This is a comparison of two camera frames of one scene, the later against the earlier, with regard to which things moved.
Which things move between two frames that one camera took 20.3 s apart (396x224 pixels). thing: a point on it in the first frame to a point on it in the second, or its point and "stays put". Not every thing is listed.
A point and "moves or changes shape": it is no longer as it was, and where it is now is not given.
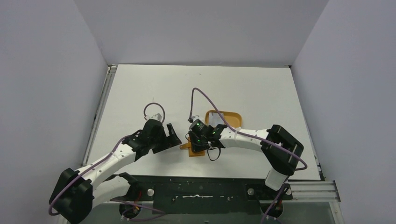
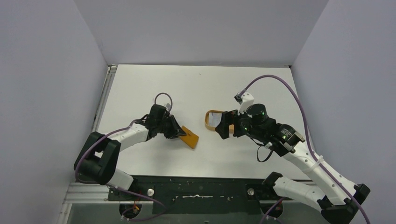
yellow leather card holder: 187,146 moves or changes shape
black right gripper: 192,139 to 231,122
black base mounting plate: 203,194 stays put
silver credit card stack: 215,119 stays put
